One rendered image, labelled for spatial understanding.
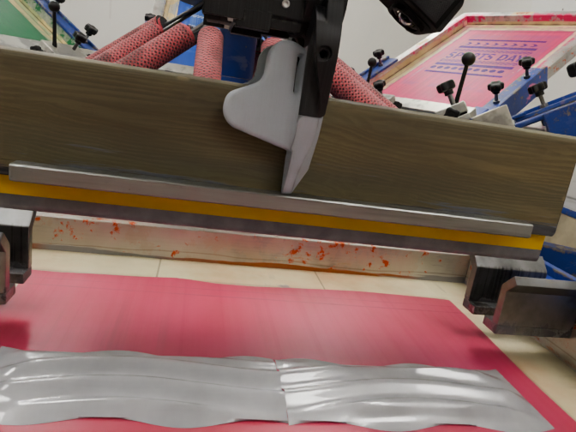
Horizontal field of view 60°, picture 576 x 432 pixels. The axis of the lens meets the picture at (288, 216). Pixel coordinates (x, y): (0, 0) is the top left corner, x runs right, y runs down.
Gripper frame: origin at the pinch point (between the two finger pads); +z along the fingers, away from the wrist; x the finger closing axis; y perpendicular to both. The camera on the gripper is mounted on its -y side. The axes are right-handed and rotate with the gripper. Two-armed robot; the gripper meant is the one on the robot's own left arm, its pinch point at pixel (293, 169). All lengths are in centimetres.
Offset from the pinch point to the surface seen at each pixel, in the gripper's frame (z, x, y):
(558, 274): 8.3, -7.3, -29.5
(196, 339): 13.6, -0.3, 5.2
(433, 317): 13.5, -6.7, -17.0
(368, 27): -69, -414, -130
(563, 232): 47, -198, -194
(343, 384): 12.8, 6.0, -4.3
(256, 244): 11.1, -16.5, -0.6
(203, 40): -12, -65, 7
